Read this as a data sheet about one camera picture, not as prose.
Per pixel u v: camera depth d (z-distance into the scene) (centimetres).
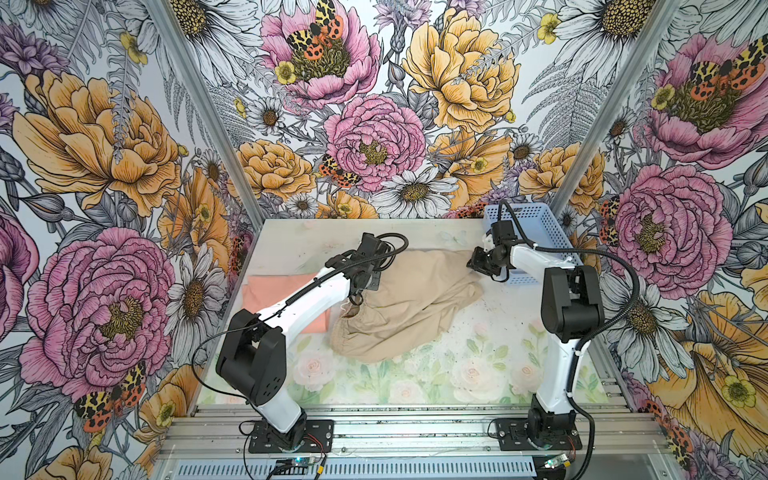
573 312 56
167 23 72
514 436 73
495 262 83
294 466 73
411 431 76
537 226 120
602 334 75
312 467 70
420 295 94
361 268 63
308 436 73
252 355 44
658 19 72
